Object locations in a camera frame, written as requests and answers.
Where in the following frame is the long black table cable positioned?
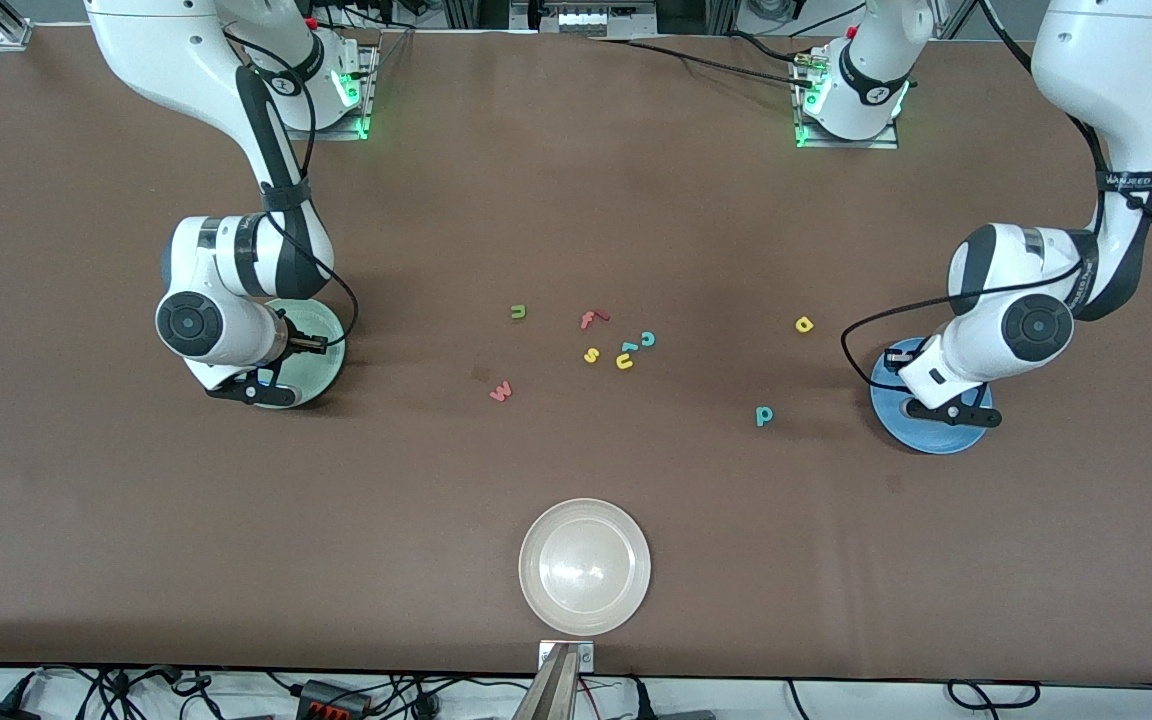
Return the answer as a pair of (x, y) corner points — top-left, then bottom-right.
(586, 35), (819, 87)

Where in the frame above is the metal post bracket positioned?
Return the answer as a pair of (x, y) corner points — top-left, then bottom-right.
(538, 640), (595, 673)

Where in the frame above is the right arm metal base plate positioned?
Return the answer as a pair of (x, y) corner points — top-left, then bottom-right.
(311, 44), (380, 141)

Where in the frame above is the blue plate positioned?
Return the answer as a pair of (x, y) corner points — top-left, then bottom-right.
(870, 338), (994, 455)

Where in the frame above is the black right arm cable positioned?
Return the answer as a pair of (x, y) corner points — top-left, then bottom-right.
(221, 25), (361, 348)

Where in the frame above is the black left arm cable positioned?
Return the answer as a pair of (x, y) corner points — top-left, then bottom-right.
(841, 0), (1152, 393)

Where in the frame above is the light green plate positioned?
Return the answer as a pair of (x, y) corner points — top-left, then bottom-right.
(234, 298), (347, 410)

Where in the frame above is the black orange power block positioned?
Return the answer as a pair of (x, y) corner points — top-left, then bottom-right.
(296, 680), (373, 720)

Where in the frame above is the aluminium frame corner bracket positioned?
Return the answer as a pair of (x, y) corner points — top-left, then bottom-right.
(0, 0), (34, 51)

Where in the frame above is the aluminium camera post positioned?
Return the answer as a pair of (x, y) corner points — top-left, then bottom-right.
(514, 643), (582, 720)

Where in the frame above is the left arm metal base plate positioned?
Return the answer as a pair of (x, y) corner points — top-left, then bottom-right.
(793, 45), (900, 151)

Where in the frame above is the beige plate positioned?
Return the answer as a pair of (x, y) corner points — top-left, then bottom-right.
(519, 498), (652, 637)

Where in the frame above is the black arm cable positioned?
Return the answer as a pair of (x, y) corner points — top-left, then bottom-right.
(841, 0), (1152, 393)
(221, 25), (361, 348)

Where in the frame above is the white power strip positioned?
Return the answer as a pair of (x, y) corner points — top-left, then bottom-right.
(536, 0), (657, 37)

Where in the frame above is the looped black floor cable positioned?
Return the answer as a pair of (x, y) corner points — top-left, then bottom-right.
(946, 680), (1042, 711)

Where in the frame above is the tangled black cable bundle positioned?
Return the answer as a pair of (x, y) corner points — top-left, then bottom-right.
(26, 665), (227, 720)

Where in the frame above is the brown table cover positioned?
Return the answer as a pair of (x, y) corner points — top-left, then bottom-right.
(0, 25), (1152, 687)

